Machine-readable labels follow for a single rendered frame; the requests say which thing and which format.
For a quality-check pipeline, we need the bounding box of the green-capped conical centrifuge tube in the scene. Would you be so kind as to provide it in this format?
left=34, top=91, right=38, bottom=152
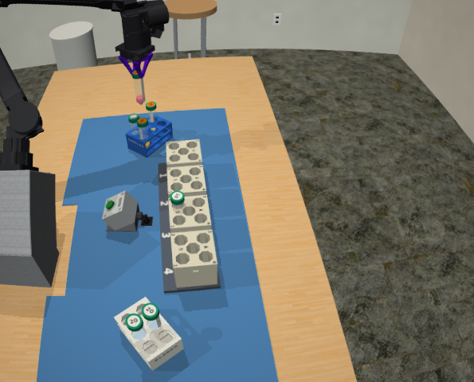
left=170, top=191, right=185, bottom=209

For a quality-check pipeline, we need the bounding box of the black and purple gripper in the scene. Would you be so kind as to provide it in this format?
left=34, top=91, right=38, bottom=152
left=116, top=29, right=155, bottom=79

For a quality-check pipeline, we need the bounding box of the beige bucket adapter with round holes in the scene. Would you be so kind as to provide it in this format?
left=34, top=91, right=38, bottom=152
left=168, top=195, right=211, bottom=233
left=167, top=165, right=206, bottom=198
left=166, top=139, right=202, bottom=167

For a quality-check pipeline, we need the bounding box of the green-capped sample tube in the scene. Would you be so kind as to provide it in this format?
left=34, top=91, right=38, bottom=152
left=137, top=118, right=150, bottom=148
left=128, top=113, right=139, bottom=135

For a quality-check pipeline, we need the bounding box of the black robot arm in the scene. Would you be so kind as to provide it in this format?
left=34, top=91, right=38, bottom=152
left=0, top=0, right=169, bottom=171

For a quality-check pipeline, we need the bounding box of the white tube rack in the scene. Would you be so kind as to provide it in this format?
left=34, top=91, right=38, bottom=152
left=114, top=297, right=183, bottom=371

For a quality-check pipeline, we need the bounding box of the beige block with round holes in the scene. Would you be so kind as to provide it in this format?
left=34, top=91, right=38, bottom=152
left=170, top=229, right=217, bottom=288

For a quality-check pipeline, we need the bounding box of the blue tube rack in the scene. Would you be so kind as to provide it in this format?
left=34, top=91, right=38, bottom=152
left=126, top=116, right=173, bottom=158

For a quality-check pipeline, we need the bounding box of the blue bench mat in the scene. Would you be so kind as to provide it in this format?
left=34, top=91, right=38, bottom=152
left=37, top=108, right=278, bottom=382

